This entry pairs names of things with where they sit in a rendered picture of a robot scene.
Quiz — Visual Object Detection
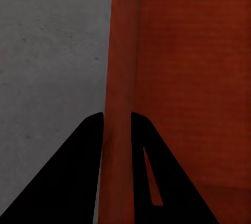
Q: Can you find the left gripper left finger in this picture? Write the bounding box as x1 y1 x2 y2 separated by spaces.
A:
0 112 104 224

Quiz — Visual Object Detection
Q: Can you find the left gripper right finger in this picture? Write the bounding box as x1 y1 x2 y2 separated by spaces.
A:
131 112 220 224

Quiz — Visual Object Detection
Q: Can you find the storage box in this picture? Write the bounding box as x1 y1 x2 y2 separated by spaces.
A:
97 0 251 224

